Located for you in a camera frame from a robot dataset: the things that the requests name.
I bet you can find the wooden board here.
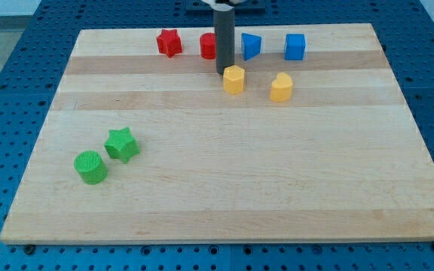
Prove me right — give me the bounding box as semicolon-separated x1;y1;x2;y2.
0;23;434;245

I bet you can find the red cylinder block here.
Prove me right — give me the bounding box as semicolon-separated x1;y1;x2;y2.
200;32;216;59

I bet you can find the blue cube block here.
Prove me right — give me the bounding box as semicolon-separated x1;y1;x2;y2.
284;34;306;60

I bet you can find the blue triangle block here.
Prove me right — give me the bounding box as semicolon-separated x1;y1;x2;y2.
241;33;262;61

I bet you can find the yellow hexagon block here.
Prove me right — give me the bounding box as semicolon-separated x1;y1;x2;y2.
223;65;245;95

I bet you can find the red star block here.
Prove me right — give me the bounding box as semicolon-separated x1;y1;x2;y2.
156;29;182;58

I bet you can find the yellow heart block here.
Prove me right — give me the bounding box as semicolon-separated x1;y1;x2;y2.
270;72;293;102

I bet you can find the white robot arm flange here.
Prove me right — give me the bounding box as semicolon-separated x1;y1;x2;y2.
201;0;246;11

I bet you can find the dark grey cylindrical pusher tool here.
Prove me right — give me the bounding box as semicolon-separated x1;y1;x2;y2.
212;4;235;75

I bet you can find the green cylinder block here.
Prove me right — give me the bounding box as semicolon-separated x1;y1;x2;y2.
74;151;108;185

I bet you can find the green star block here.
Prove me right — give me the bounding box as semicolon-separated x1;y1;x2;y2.
104;127;140;164

